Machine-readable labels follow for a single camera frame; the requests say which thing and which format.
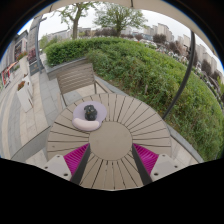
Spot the lilac mouse pad wrist rest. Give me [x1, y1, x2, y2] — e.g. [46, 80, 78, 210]
[72, 101, 107, 131]

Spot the beige slatted outdoor chair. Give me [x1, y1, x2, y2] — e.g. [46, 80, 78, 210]
[56, 63, 111, 110]

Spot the round slatted beige table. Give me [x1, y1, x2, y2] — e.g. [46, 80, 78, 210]
[47, 93, 173, 191]

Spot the black computer mouse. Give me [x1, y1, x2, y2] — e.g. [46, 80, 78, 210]
[84, 105, 97, 121]

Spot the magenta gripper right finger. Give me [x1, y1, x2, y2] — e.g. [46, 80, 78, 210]
[132, 144, 159, 185]

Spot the dark curved parasol pole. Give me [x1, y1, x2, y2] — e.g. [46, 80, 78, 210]
[162, 30, 195, 120]

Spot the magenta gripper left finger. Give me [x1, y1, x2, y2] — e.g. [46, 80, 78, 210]
[64, 144, 90, 185]

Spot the white planter box far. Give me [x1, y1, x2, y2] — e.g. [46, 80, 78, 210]
[17, 51, 29, 74]

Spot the white planter box with flowers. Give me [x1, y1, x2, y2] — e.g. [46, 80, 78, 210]
[17, 81, 33, 112]

